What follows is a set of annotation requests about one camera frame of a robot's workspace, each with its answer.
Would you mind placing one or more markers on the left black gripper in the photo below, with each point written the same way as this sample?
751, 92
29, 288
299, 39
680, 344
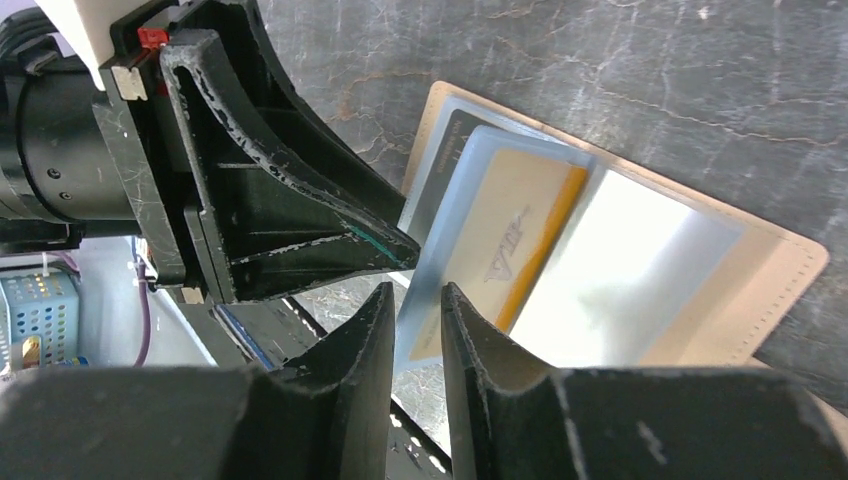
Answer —
146, 155

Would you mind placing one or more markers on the beige card holder wallet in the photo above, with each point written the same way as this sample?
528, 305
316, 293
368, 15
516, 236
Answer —
735, 309

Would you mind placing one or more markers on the blue perforated basket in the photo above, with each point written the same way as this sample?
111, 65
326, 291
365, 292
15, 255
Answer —
40, 311

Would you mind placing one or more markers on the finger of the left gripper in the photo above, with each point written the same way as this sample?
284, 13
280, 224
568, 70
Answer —
294, 122
266, 225

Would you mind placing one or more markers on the gold credit card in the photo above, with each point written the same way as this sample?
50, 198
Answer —
498, 219

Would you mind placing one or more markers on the grey credit card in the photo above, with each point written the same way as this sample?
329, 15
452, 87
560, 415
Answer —
624, 267

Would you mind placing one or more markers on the black credit card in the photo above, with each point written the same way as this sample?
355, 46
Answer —
441, 155

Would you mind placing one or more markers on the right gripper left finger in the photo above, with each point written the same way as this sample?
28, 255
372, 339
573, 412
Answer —
324, 414

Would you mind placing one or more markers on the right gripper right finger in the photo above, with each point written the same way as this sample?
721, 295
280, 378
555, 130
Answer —
514, 416

